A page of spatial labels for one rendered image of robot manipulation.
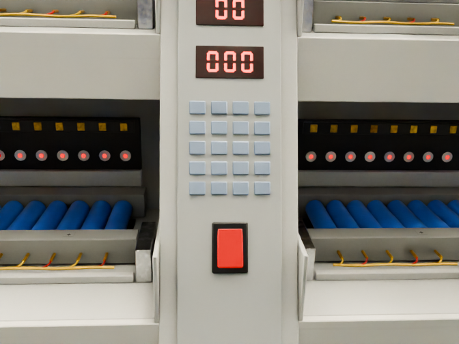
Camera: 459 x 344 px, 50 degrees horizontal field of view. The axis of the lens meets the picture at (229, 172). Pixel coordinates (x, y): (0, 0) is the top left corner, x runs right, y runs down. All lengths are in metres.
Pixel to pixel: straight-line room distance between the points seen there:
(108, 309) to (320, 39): 0.24
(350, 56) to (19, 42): 0.23
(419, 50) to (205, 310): 0.23
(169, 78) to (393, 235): 0.22
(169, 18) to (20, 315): 0.23
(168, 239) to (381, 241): 0.18
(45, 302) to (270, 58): 0.23
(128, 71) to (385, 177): 0.30
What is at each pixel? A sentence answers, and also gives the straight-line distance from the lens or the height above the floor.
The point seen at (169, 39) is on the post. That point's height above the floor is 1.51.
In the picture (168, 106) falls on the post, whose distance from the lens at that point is 0.34.
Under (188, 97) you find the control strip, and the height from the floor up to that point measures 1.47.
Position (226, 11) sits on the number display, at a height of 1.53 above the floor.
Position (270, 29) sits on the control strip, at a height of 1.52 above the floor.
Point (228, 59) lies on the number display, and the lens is 0.34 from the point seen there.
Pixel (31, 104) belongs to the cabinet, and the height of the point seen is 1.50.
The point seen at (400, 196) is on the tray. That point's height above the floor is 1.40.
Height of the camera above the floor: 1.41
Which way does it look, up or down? 2 degrees up
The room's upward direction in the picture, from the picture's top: straight up
